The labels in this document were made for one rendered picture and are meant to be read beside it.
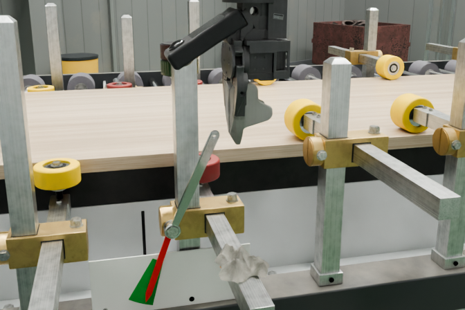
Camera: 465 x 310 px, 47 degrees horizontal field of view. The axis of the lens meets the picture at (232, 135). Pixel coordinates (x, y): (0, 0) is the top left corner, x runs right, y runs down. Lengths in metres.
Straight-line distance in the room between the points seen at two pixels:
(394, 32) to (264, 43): 6.64
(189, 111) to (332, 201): 0.30
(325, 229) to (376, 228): 0.33
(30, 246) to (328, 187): 0.48
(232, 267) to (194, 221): 0.19
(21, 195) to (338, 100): 0.51
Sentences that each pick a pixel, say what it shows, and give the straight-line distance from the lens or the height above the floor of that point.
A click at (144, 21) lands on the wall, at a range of 6.24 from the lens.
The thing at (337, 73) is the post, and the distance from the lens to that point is 0.88.
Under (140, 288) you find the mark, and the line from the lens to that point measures 0.92.
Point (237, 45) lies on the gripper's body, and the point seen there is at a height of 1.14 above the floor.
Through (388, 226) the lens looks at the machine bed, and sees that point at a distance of 1.29.
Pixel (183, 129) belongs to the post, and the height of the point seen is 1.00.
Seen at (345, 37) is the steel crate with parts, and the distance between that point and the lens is 7.25.
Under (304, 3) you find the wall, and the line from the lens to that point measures 8.11.
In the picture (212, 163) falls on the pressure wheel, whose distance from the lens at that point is 0.97.
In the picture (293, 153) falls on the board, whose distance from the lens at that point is 1.12.
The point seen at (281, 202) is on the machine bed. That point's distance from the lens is 1.16.
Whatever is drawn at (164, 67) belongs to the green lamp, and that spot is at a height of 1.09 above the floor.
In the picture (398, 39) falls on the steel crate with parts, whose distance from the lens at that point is 7.43.
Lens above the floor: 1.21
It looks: 16 degrees down
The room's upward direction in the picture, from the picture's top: straight up
